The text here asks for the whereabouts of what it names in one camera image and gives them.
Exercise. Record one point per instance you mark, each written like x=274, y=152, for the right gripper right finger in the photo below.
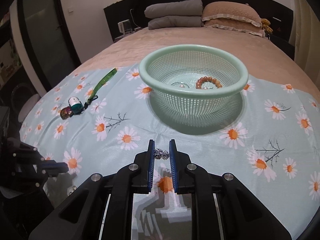
x=222, y=207

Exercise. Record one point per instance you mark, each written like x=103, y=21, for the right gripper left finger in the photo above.
x=101, y=207

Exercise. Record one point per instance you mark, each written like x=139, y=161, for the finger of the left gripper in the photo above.
x=55, y=167

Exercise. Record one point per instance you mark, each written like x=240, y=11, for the small silver crystal earring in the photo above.
x=161, y=154

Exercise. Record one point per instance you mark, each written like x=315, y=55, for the green plastic mesh basket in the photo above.
x=214, y=77

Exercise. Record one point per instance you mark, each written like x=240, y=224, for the dark glass door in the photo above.
x=47, y=40

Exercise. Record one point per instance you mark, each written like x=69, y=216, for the white bedside device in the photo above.
x=125, y=27

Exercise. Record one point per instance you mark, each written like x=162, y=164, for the lower tan ruffled pillow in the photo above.
x=234, y=25

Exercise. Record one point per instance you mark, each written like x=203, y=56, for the tan ruffled pillow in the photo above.
x=231, y=11
x=234, y=25

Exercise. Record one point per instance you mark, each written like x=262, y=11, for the brown teddy bear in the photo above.
x=265, y=25

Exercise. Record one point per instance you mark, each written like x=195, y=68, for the lower grey pillow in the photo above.
x=175, y=21

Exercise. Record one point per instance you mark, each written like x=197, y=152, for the grey pillow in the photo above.
x=175, y=21
x=183, y=8

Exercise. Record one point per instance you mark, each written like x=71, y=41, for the cream curtain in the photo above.
x=305, y=37

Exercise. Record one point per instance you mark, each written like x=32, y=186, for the upper tan ruffled pillow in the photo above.
x=231, y=11

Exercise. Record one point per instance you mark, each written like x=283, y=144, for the upper grey pillow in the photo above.
x=183, y=8

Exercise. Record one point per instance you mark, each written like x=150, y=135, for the black headboard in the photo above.
x=281, y=17

